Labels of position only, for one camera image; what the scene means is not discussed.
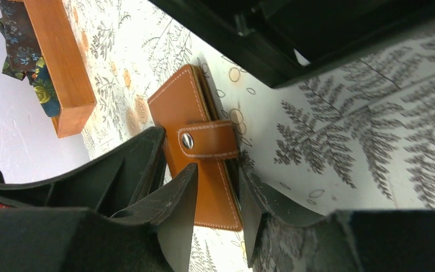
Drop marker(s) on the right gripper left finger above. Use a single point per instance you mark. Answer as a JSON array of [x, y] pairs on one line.
[[169, 213]]

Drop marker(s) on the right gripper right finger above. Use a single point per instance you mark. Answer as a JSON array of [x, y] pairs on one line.
[[280, 234]]

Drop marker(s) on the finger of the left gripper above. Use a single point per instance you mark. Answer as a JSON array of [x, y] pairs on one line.
[[106, 185]]

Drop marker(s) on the brown leather card holder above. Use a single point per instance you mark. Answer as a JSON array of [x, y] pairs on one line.
[[185, 108]]

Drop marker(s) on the black card box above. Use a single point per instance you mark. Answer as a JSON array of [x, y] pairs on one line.
[[283, 42]]

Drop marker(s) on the floral patterned table mat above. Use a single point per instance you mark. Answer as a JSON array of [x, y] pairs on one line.
[[360, 136]]

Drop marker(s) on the orange wooden compartment tray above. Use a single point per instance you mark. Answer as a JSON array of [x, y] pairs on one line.
[[65, 64]]

